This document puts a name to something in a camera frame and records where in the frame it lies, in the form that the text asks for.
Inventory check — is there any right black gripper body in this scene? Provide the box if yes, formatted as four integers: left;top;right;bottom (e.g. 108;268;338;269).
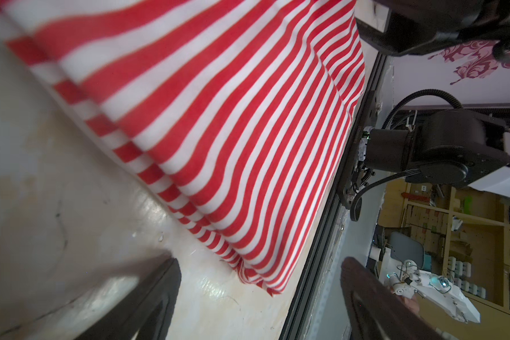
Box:
356;0;510;58

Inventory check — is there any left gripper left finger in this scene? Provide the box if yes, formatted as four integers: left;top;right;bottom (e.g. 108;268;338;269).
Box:
77;259;181;339

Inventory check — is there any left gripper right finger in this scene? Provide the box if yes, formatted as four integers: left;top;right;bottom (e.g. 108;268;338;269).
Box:
341;257;441;340

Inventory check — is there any red white striped tank top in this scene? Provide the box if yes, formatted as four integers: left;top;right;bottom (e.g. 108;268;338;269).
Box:
0;1;366;295

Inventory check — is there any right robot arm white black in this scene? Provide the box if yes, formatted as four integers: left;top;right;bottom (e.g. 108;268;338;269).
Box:
357;1;510;198

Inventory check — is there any white robot device background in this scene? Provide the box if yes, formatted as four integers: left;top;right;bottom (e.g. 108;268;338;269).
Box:
378;247;481;324

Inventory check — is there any wooden shelf unit background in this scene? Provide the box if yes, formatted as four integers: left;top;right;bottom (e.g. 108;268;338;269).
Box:
378;179;510;339

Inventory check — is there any black corrugated cable hose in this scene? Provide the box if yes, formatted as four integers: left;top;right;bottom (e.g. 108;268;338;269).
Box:
380;88;464;130

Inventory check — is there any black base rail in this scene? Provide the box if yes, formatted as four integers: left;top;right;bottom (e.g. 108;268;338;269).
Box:
279;52;388;339

